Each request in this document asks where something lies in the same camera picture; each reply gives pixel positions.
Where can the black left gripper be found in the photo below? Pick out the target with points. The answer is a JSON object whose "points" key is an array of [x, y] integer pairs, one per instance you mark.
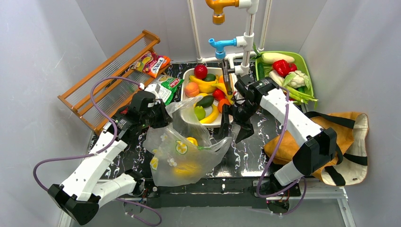
{"points": [[162, 112]]}

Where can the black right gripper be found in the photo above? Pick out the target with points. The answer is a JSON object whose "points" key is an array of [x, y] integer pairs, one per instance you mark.
{"points": [[239, 113]]}

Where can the green pear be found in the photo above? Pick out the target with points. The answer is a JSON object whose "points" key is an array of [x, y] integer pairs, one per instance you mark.
{"points": [[199, 112]]}

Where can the yellow lemon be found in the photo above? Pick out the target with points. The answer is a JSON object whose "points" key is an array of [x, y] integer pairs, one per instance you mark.
{"points": [[192, 141]]}

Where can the clear lemon print plastic bag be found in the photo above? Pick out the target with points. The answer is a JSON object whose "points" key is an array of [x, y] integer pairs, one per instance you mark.
{"points": [[171, 149]]}

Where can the yellow corn cob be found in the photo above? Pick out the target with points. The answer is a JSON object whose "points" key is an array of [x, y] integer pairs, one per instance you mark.
{"points": [[187, 170]]}

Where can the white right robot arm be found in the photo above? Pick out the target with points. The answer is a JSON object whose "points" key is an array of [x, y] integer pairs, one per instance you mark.
{"points": [[317, 146]]}

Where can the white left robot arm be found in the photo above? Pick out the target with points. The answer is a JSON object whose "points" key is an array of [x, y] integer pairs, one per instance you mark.
{"points": [[80, 196]]}

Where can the green chips bag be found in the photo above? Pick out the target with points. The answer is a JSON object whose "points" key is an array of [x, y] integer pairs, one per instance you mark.
{"points": [[164, 87]]}

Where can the orange fruit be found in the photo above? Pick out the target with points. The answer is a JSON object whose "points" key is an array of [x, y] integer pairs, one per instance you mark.
{"points": [[223, 105]]}

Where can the red strawberry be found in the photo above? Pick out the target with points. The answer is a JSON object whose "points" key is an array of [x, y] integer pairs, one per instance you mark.
{"points": [[218, 95]]}

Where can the green avocado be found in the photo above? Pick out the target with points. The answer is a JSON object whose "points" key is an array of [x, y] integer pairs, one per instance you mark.
{"points": [[206, 101]]}

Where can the wooden dish rack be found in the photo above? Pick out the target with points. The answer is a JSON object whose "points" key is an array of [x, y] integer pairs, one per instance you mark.
{"points": [[112, 84]]}

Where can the orange yox snack bag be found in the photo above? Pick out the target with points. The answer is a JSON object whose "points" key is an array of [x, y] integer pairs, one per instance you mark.
{"points": [[151, 63]]}

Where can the white fruit tray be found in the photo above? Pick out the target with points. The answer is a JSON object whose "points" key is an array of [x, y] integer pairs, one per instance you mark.
{"points": [[213, 116]]}

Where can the peach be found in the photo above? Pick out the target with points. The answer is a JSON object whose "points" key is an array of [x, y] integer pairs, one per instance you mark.
{"points": [[191, 89]]}

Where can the yellow banana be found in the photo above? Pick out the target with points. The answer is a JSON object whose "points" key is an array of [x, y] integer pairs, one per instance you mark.
{"points": [[204, 86]]}

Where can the red pomegranate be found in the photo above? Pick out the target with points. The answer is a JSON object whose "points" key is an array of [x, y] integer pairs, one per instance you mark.
{"points": [[200, 71]]}

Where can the green cucumber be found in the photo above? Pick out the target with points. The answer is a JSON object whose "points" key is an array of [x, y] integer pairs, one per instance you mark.
{"points": [[260, 70]]}

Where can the green beans bunch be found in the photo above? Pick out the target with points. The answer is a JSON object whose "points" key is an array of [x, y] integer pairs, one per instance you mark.
{"points": [[300, 96]]}

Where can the red bell pepper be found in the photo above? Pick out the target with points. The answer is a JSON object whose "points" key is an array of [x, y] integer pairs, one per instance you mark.
{"points": [[283, 68]]}

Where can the cauliflower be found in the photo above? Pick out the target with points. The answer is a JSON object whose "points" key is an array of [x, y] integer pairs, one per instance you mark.
{"points": [[297, 79]]}

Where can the white radish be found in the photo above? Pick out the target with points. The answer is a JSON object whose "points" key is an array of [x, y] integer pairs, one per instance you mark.
{"points": [[271, 57]]}

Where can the blue tap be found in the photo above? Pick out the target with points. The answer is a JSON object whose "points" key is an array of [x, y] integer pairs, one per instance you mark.
{"points": [[219, 46]]}

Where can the green vegetable tray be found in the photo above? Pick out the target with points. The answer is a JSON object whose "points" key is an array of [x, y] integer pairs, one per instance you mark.
{"points": [[271, 73]]}

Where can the orange tap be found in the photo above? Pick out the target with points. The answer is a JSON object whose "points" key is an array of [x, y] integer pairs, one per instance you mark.
{"points": [[218, 6]]}

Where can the orange canvas tote bag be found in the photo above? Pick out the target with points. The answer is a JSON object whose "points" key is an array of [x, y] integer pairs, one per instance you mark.
{"points": [[349, 167]]}

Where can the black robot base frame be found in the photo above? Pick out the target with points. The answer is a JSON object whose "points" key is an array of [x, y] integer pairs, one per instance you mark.
{"points": [[207, 192]]}

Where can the white pvc pipe frame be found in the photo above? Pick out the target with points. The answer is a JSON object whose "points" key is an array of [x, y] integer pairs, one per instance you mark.
{"points": [[238, 56]]}

